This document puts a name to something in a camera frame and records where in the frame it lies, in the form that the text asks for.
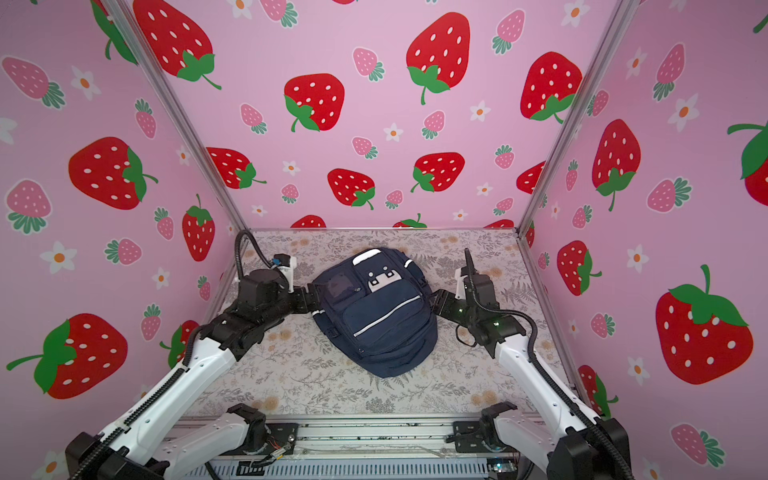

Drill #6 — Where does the navy blue student backpack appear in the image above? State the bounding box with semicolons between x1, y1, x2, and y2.
308;247;438;378

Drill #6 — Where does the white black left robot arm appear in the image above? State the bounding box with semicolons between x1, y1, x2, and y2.
65;269;320;479

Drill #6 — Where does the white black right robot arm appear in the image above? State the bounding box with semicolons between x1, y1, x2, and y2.
430;274;634;479

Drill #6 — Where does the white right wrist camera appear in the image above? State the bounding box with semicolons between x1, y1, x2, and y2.
454;266;469;300

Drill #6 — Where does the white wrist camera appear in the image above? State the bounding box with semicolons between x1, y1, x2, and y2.
454;266;469;300
272;254;298;293

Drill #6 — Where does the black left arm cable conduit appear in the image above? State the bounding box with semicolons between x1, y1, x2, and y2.
233;229;277;283

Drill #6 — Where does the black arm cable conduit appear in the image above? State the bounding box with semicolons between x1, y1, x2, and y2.
463;247;625;480
233;229;277;283

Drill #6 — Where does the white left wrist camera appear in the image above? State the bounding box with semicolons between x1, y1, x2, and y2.
272;254;298;293

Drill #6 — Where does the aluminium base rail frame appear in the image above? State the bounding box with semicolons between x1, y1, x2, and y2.
116;413;631;480

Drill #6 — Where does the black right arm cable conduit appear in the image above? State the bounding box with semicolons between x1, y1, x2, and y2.
463;247;625;480

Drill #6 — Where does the aluminium corner post left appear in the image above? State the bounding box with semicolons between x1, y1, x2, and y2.
104;0;249;231

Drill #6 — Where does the aluminium corner post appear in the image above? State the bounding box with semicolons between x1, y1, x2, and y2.
516;0;640;239
104;0;249;231

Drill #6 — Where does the aluminium corner post right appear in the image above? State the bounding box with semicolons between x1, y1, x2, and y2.
516;0;640;239

